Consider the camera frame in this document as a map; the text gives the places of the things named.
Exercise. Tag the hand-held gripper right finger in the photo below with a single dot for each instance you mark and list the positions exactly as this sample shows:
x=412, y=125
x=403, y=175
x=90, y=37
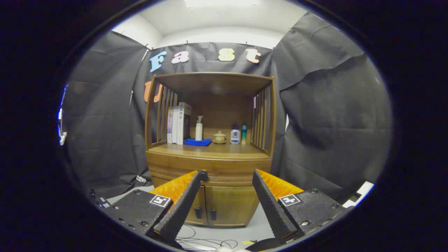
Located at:
x=274, y=213

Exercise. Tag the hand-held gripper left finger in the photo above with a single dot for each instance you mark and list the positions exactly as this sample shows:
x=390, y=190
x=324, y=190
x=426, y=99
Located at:
x=182, y=210

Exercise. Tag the wooden drawer with black knob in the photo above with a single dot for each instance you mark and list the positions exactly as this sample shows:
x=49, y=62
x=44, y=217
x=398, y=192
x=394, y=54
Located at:
x=227, y=171

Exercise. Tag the wooden cabinet door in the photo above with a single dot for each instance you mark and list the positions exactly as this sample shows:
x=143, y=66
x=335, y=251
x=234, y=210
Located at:
x=203, y=196
x=231, y=206

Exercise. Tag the wooden countertop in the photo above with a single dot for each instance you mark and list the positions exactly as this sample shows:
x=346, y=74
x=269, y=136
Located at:
x=227, y=148

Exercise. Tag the wooden cabinet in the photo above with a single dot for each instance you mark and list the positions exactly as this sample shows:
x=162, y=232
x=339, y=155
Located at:
x=210, y=84

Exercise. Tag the yellow floor tape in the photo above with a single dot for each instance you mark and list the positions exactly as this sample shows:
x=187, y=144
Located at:
x=248, y=242

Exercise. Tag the blue folded cloth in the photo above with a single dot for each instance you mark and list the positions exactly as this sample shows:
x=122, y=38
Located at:
x=197, y=142

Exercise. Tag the white pump bottle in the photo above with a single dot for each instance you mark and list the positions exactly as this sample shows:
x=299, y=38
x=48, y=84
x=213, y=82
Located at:
x=198, y=133

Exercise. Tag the black electronic device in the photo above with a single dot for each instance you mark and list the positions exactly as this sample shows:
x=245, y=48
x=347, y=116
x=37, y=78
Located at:
x=101, y=202

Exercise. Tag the lidded ceramic tea bowl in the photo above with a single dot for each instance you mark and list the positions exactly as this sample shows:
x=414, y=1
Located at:
x=219, y=137

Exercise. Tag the white book with dark cover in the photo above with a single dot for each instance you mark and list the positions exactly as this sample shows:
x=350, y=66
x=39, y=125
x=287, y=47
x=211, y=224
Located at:
x=180, y=126

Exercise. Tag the plain white book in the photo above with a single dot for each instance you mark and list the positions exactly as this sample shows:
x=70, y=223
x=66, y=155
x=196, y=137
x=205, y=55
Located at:
x=174, y=126

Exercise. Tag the teal slim bottle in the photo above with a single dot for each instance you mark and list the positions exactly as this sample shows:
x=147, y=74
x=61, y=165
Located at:
x=244, y=134

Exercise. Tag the pale purple book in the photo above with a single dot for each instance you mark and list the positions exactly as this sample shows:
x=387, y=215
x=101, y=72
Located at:
x=169, y=126

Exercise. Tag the white lotion bottle blue cap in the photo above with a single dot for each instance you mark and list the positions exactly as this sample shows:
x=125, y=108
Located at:
x=235, y=136

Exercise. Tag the white flat board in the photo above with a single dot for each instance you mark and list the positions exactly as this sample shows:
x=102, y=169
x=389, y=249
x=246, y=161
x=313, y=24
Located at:
x=362, y=190

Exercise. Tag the white object with blue edge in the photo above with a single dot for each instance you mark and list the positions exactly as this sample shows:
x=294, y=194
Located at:
x=62, y=136

